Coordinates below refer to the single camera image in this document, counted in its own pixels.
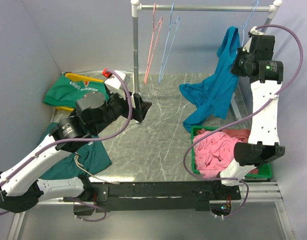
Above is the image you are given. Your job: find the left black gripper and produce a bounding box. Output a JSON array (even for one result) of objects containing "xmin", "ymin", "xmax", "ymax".
[{"xmin": 92, "ymin": 89, "xmax": 152, "ymax": 135}]

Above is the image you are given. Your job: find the blue wire hanger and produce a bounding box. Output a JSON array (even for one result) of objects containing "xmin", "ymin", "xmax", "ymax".
[
  {"xmin": 158, "ymin": 3, "xmax": 180, "ymax": 84},
  {"xmin": 238, "ymin": 0, "xmax": 260, "ymax": 47}
]

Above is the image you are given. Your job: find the blue t shirt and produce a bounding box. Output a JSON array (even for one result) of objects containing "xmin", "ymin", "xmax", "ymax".
[{"xmin": 179, "ymin": 26, "xmax": 241, "ymax": 132}]

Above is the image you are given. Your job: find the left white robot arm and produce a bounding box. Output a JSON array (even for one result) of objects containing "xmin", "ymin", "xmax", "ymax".
[{"xmin": 0, "ymin": 92, "xmax": 152, "ymax": 213}]

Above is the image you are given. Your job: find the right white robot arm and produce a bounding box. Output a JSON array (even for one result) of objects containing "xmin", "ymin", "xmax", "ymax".
[{"xmin": 212, "ymin": 34, "xmax": 285, "ymax": 200}]

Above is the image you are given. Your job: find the salmon red t shirt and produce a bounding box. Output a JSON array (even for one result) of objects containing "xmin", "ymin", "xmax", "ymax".
[{"xmin": 193, "ymin": 128, "xmax": 251, "ymax": 143}]

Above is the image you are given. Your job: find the green printed t shirt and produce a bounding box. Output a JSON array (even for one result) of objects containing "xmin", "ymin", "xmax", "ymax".
[{"xmin": 43, "ymin": 75, "xmax": 109, "ymax": 109}]

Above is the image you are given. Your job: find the pink t shirt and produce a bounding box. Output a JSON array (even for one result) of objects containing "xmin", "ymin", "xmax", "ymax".
[{"xmin": 194, "ymin": 138, "xmax": 243, "ymax": 179}]

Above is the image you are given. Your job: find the yellow plastic tray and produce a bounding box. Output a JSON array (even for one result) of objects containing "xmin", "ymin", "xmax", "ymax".
[{"xmin": 54, "ymin": 72, "xmax": 104, "ymax": 112}]

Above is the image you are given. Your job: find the dark green cloth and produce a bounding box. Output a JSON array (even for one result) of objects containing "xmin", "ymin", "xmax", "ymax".
[{"xmin": 37, "ymin": 121, "xmax": 112, "ymax": 181}]

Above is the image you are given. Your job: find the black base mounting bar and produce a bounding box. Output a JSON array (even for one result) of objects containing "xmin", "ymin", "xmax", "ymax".
[{"xmin": 77, "ymin": 181, "xmax": 242, "ymax": 212}]

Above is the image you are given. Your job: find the metal clothes rack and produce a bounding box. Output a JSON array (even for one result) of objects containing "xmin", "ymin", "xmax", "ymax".
[{"xmin": 122, "ymin": 0, "xmax": 273, "ymax": 124}]

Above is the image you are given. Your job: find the green plastic tray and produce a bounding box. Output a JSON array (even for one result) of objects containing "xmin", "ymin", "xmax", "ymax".
[{"xmin": 191, "ymin": 126, "xmax": 273, "ymax": 180}]

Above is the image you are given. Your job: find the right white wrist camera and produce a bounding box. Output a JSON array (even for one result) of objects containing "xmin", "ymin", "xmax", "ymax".
[{"xmin": 242, "ymin": 26, "xmax": 265, "ymax": 53}]

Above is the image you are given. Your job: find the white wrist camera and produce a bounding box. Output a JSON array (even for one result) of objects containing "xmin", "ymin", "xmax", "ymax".
[
  {"xmin": 102, "ymin": 68, "xmax": 131, "ymax": 99},
  {"xmin": 242, "ymin": 26, "xmax": 265, "ymax": 53}
]

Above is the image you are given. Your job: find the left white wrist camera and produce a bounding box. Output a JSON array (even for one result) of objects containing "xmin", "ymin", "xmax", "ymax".
[{"xmin": 102, "ymin": 68, "xmax": 131, "ymax": 99}]

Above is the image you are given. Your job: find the pink wire hanger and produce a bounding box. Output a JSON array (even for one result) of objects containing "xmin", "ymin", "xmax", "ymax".
[{"xmin": 143, "ymin": 3, "xmax": 163, "ymax": 85}]

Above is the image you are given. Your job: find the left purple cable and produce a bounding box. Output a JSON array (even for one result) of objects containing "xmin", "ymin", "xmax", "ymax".
[{"xmin": 0, "ymin": 69, "xmax": 132, "ymax": 223}]

